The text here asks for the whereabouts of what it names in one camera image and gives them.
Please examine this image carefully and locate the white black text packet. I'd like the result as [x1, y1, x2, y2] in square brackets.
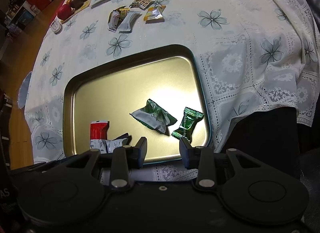
[106, 133, 132, 153]

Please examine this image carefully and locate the green candy packet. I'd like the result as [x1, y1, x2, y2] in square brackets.
[171, 107, 204, 142]

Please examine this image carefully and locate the yellow orange pass packet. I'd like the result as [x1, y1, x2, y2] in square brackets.
[143, 5, 166, 23]

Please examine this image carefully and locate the red white snack packet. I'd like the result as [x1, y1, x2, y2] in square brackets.
[90, 121, 109, 154]

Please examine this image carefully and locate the green white snack packet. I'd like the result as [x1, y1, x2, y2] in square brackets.
[130, 99, 177, 135]

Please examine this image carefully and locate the gold metal tray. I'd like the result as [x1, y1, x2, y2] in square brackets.
[63, 44, 208, 163]

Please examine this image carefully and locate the blue chair seat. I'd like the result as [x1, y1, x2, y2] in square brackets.
[17, 71, 32, 109]

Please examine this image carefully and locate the grey white long packet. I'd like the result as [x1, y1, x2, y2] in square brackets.
[118, 11, 141, 33]

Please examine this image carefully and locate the white floral tablecloth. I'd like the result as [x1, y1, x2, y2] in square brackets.
[24, 0, 319, 163]

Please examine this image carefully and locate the yellow green snack packet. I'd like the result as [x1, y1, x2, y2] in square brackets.
[114, 6, 131, 20]

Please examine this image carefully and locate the brown heart pattern packet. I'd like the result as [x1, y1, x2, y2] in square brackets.
[129, 0, 153, 10]

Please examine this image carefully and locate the yellow fruit tray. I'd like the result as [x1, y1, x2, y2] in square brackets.
[56, 0, 91, 24]

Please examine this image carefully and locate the red apple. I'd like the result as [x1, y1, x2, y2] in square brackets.
[57, 4, 73, 20]

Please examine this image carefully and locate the brown kiwi front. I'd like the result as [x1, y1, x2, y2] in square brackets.
[69, 0, 84, 10]

